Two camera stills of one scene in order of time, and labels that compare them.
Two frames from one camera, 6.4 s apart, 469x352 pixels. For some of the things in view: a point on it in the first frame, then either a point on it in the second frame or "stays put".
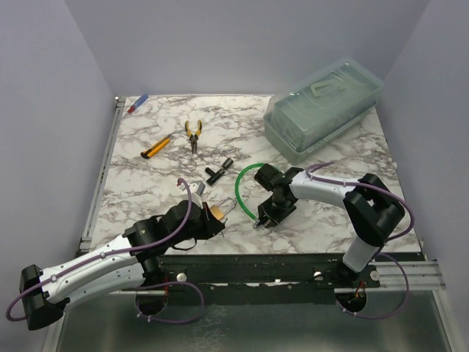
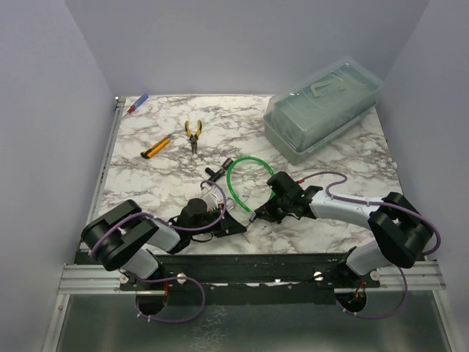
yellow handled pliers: x=193 y=138 stays put
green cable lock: x=256 y=224 to x=232 y=161
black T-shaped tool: x=214 y=176 stays put
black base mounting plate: x=261 y=278 stays put
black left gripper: x=212 y=225 to x=229 y=226
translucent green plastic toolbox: x=316 y=105 stays put
